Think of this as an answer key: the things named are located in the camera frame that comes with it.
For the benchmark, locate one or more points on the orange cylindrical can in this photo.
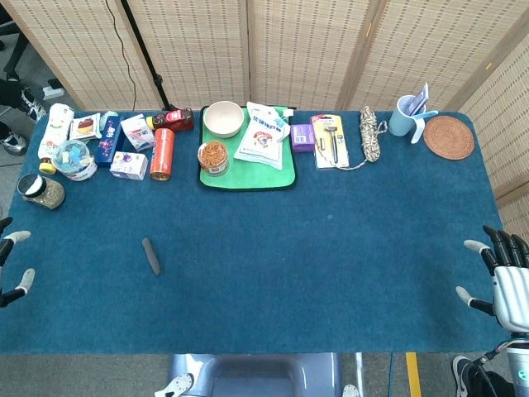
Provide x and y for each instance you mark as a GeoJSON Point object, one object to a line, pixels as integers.
{"type": "Point", "coordinates": [162, 155]}

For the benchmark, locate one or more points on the green mat with black edge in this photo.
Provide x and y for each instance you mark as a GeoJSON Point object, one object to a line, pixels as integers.
{"type": "Point", "coordinates": [248, 175]}

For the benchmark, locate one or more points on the tall dark blue box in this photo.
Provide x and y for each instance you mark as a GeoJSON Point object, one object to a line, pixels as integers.
{"type": "Point", "coordinates": [109, 140]}

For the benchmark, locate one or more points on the black stand pole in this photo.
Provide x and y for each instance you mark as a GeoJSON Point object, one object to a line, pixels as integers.
{"type": "Point", "coordinates": [144, 49]}

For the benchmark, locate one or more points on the purple white packets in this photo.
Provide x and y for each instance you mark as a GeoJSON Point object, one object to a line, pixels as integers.
{"type": "Point", "coordinates": [419, 99]}

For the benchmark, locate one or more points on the snack packet with cake picture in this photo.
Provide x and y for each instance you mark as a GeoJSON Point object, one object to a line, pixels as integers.
{"type": "Point", "coordinates": [84, 126]}

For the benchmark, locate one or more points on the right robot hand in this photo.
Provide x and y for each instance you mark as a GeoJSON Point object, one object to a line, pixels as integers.
{"type": "Point", "coordinates": [512, 289]}

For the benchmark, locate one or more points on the white pouch with yellow cap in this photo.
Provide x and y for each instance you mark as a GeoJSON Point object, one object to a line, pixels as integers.
{"type": "Point", "coordinates": [55, 128]}

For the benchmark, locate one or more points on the glass jar with black lid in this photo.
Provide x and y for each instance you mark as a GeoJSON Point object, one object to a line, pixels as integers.
{"type": "Point", "coordinates": [43, 192]}

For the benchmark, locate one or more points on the white powder bag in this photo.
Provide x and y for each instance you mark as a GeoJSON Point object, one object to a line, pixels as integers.
{"type": "Point", "coordinates": [260, 140]}

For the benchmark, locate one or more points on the cream bowl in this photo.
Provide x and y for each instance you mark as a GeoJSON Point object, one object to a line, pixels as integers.
{"type": "Point", "coordinates": [223, 118]}

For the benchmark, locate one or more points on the clear jar of orange snacks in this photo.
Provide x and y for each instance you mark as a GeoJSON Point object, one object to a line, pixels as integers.
{"type": "Point", "coordinates": [213, 157]}

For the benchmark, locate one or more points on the round woven coaster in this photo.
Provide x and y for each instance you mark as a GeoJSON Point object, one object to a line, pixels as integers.
{"type": "Point", "coordinates": [449, 137]}

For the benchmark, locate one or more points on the white perforated bracket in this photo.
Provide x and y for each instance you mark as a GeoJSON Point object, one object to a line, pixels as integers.
{"type": "Point", "coordinates": [351, 390]}
{"type": "Point", "coordinates": [177, 384]}

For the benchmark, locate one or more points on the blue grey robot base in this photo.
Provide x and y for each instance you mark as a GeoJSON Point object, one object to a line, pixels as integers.
{"type": "Point", "coordinates": [256, 372]}

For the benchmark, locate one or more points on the white carton red blue print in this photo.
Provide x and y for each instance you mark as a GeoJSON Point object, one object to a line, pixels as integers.
{"type": "Point", "coordinates": [138, 132]}

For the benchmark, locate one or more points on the small white purple box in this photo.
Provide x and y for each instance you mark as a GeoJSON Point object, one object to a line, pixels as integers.
{"type": "Point", "coordinates": [129, 165]}

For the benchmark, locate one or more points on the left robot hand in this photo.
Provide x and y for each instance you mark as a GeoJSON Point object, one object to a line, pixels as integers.
{"type": "Point", "coordinates": [20, 236]}

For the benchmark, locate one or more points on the clear tub of coloured clips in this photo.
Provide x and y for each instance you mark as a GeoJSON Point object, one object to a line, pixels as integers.
{"type": "Point", "coordinates": [74, 159]}

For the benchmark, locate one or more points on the white black sneaker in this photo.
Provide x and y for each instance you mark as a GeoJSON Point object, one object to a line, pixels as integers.
{"type": "Point", "coordinates": [14, 142]}
{"type": "Point", "coordinates": [33, 105]}

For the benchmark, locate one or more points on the brown bottle with red label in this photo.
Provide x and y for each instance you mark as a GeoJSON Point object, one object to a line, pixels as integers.
{"type": "Point", "coordinates": [173, 119]}

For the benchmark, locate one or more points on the white blue plastic tool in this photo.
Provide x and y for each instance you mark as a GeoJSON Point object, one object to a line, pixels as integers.
{"type": "Point", "coordinates": [418, 128]}

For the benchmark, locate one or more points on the razor blister pack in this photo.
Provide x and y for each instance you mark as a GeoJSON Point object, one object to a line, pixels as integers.
{"type": "Point", "coordinates": [330, 142]}

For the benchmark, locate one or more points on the bamboo folding screen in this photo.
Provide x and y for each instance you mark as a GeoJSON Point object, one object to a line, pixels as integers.
{"type": "Point", "coordinates": [198, 49]}

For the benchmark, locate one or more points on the white power strip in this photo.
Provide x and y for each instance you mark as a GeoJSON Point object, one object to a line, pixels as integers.
{"type": "Point", "coordinates": [53, 89]}

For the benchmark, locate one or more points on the blue felt table cover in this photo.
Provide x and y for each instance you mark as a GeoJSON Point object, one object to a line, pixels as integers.
{"type": "Point", "coordinates": [289, 269]}

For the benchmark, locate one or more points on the light blue cup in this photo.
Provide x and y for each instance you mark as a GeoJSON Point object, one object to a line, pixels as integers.
{"type": "Point", "coordinates": [398, 122]}

